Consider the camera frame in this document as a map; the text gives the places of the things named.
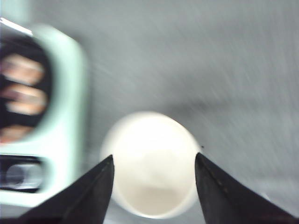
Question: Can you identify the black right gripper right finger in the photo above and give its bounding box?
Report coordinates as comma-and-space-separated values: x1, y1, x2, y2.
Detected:
195, 153, 297, 224

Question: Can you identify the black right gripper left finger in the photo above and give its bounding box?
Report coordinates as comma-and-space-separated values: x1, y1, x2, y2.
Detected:
16, 155, 114, 224

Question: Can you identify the pink shrimp bottom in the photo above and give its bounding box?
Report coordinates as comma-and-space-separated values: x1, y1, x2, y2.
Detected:
0, 125, 33, 144

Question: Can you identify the mint green breakfast maker base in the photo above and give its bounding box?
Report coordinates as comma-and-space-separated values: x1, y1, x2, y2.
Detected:
0, 0, 89, 208

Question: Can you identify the silver right knob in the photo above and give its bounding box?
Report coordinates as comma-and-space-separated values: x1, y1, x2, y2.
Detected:
5, 164, 43, 189

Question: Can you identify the beige ribbed bowl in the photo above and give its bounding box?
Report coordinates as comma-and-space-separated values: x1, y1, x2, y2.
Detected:
100, 111, 201, 219

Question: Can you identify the black frying pan green handle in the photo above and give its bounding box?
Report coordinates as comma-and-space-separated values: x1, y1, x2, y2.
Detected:
0, 35, 53, 143

